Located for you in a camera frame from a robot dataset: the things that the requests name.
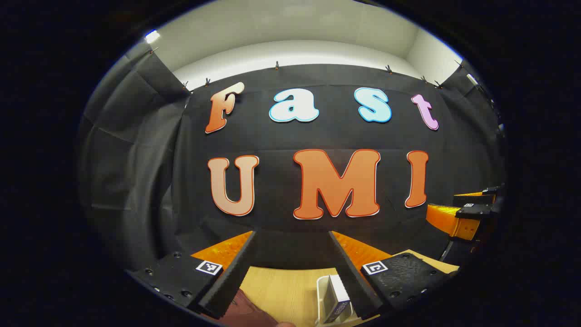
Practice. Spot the ceiling light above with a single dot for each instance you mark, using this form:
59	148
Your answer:
152	36

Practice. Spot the blue cover book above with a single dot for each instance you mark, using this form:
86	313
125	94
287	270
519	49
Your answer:
337	302

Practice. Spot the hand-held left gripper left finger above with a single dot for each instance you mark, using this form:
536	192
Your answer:
231	281

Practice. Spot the white bookshelf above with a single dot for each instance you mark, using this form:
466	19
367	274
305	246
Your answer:
320	295

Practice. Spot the row of small cloth clips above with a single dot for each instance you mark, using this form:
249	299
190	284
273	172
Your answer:
277	66

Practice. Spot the black backdrop cloth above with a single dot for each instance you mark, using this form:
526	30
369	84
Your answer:
281	136

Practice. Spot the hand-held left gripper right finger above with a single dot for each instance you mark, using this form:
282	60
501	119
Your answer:
358	290

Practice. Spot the maroon schoolbag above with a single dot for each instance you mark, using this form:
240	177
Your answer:
247	311

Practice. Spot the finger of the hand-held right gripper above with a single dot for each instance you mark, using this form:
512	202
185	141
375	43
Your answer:
442	217
472	199

